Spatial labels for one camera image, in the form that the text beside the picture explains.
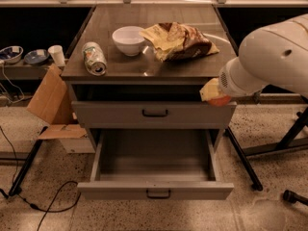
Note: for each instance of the open lower grey drawer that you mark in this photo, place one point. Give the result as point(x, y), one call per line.
point(152, 164)

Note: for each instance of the brown cardboard box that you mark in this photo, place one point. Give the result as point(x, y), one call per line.
point(51, 103)

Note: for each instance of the blue patterned plate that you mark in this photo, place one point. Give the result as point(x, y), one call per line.
point(37, 57)

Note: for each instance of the grey drawer cabinet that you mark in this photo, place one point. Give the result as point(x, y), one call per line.
point(143, 77)

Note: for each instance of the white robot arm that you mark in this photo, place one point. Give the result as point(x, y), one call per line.
point(272, 55)

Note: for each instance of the yellow brown chip bag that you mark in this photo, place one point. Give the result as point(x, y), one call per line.
point(175, 41)

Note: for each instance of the black left frame leg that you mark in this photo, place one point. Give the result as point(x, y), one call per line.
point(17, 182)

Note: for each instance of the black table leg frame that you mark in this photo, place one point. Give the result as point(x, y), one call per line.
point(287, 144)

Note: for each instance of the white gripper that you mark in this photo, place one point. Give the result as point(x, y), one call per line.
point(225, 79)

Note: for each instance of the blue patterned bowl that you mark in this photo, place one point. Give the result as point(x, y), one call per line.
point(11, 54)

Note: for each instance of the crushed soda can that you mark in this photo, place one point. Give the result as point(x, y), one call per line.
point(94, 59)

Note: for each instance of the white paper cup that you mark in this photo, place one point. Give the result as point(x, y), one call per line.
point(57, 54)

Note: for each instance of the white ceramic bowl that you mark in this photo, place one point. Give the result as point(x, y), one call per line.
point(128, 40)

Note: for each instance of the black caster wheel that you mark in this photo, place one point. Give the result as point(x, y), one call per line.
point(293, 197)

